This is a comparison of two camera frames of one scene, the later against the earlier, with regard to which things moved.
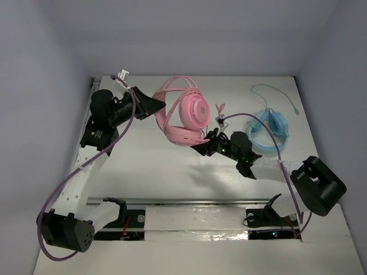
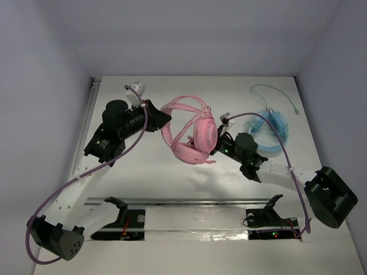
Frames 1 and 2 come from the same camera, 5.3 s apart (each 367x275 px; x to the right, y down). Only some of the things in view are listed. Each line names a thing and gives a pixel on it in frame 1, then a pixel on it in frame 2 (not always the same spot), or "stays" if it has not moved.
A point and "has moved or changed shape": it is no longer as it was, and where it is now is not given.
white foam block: [195, 224] stays
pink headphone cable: [178, 86] → [207, 113]
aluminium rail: [188, 200] stays
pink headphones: [184, 118] has moved or changed shape
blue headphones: [260, 137] stays
